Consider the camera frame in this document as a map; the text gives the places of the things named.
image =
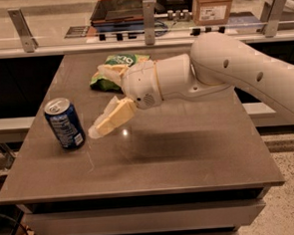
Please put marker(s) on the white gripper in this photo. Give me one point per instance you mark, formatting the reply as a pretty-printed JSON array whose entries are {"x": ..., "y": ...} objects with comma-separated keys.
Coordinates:
[{"x": 140, "y": 84}]

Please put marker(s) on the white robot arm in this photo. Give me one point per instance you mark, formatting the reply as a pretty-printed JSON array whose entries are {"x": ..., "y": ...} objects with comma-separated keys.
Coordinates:
[{"x": 215, "y": 65}]

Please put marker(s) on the green chip bag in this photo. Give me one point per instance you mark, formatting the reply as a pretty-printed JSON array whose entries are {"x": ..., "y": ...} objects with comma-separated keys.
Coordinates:
[{"x": 129, "y": 59}]

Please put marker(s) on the cardboard box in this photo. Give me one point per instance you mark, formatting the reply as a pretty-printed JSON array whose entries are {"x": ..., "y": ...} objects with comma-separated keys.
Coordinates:
[{"x": 211, "y": 12}]

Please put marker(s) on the blue pepsi can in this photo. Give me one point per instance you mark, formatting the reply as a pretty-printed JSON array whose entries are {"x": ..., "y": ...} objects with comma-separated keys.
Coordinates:
[{"x": 62, "y": 117}]

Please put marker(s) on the dark tray with orange rim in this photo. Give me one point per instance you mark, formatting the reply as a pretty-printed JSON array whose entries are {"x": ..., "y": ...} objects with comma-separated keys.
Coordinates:
[{"x": 116, "y": 11}]

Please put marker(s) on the right metal glass bracket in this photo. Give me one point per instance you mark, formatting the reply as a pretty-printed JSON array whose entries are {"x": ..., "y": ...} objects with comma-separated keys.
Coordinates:
[{"x": 271, "y": 18}]

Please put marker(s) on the middle metal glass bracket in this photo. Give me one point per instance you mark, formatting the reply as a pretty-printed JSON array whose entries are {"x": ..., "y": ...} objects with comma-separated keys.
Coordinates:
[{"x": 148, "y": 11}]

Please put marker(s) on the left metal glass bracket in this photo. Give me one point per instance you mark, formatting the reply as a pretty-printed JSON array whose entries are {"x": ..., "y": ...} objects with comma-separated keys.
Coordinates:
[{"x": 29, "y": 43}]

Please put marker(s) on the metal glass bracket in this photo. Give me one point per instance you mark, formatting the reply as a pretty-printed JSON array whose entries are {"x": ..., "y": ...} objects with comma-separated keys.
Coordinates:
[
  {"x": 148, "y": 11},
  {"x": 29, "y": 43},
  {"x": 271, "y": 18}
]

